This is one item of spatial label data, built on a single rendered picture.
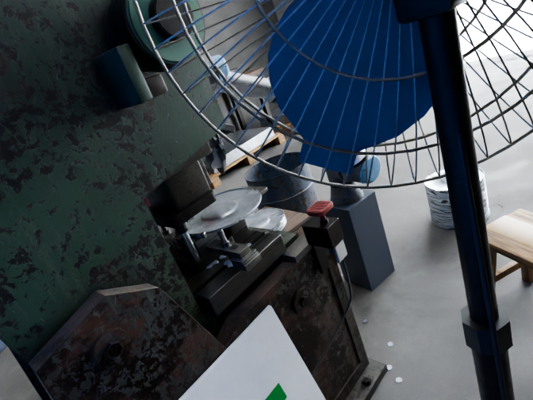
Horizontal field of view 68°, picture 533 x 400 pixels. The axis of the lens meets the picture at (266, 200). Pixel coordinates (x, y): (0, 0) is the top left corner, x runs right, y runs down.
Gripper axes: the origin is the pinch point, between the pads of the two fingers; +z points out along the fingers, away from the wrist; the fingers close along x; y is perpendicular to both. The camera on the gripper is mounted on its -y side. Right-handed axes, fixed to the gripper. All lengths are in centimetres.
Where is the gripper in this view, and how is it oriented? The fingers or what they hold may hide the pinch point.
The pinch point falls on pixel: (223, 169)
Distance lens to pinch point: 130.6
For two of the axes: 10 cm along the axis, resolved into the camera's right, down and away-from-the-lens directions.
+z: 3.3, 8.6, 3.8
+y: -6.3, 5.0, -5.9
